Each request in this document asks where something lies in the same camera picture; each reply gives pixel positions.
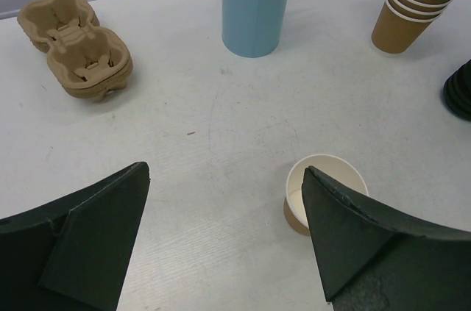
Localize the light blue cylindrical container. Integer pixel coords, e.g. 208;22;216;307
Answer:
222;0;287;58

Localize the brown paper coffee cup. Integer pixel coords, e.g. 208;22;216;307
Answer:
283;154;369;236

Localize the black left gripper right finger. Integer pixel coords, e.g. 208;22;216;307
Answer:
302;166;470;310

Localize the stack of pulp cup carriers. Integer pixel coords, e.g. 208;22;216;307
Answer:
17;0;133;101

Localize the stack of black cup lids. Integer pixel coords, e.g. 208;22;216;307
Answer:
442;61;470;121

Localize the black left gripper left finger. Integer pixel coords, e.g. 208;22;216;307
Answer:
1;162;150;310

